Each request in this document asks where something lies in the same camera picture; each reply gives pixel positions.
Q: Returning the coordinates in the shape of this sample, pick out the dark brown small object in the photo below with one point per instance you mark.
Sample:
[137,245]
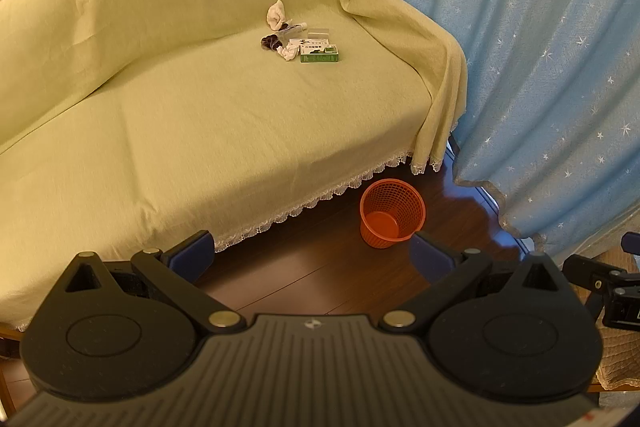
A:
[271,42]

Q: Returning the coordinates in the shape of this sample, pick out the blue starred curtain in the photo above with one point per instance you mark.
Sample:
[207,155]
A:
[525,57]

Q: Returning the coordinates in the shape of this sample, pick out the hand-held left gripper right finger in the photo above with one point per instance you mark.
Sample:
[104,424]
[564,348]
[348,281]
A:
[425,253]

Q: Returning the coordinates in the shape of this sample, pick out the brown dropper bottle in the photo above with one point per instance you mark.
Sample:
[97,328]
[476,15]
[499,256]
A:
[285,27]

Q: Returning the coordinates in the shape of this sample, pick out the clear plastic case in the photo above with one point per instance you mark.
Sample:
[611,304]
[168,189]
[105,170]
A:
[318,33]

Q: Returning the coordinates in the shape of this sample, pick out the sofa with green cover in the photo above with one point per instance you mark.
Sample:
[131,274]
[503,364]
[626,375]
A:
[175,117]

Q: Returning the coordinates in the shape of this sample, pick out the tan woven fabric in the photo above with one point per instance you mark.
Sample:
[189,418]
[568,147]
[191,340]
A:
[620,357]

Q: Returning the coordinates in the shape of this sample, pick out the white tissue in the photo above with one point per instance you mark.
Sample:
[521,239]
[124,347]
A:
[288,53]

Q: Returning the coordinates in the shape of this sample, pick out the white ointment box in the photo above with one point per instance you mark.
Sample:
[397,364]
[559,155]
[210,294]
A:
[310,42]

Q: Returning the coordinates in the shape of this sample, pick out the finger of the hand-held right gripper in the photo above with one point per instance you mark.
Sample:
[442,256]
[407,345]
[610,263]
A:
[580,267]
[631,241]

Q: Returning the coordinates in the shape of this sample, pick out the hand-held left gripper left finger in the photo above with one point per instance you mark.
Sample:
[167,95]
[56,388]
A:
[197,248]

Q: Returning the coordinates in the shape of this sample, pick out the green medicine box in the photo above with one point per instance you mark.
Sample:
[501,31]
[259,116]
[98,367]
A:
[320,57]

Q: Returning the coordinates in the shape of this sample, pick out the orange mesh basket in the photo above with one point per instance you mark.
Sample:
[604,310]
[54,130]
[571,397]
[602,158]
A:
[380,227]

